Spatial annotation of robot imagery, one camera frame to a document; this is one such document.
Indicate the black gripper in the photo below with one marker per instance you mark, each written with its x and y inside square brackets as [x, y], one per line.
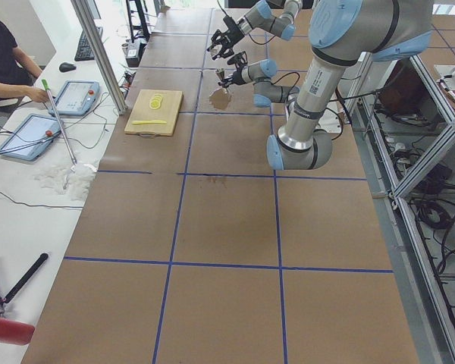
[235, 78]
[232, 32]

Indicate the steel jigger measuring cup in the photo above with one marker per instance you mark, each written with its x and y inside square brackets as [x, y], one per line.
[224, 81]

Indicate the clear glass shaker cup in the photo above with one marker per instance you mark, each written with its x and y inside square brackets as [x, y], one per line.
[214, 53]

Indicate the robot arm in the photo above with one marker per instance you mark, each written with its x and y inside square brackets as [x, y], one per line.
[339, 32]
[274, 17]

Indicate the spilled liquid puddle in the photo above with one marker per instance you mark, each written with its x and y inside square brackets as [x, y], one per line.
[220, 98]

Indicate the lemon slice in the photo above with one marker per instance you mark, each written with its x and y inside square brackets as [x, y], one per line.
[156, 100]

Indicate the wooden cutting board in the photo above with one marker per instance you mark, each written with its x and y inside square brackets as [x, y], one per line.
[168, 112]

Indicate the yellow plastic knife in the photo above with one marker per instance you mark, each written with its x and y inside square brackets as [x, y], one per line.
[145, 122]

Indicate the black keyboard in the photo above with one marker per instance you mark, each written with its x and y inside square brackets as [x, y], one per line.
[84, 50]

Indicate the far teach pendant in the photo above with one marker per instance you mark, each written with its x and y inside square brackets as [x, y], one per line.
[76, 97]

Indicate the teach pendant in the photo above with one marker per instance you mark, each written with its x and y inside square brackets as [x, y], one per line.
[31, 138]
[76, 97]

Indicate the black computer mouse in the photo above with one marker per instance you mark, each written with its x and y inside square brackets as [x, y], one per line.
[66, 67]

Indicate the grabber reach tool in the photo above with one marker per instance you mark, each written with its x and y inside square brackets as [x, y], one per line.
[63, 133]

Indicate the white tissue pile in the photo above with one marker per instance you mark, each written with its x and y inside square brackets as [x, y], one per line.
[52, 178]

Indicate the seated person black shirt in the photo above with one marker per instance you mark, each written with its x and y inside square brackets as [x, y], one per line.
[17, 70]

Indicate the near teach pendant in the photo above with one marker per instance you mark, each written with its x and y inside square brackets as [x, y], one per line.
[31, 138]

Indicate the red bottle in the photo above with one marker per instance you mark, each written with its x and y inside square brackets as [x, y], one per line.
[16, 333]

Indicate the aluminium frame post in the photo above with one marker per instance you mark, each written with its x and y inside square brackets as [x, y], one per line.
[88, 25]

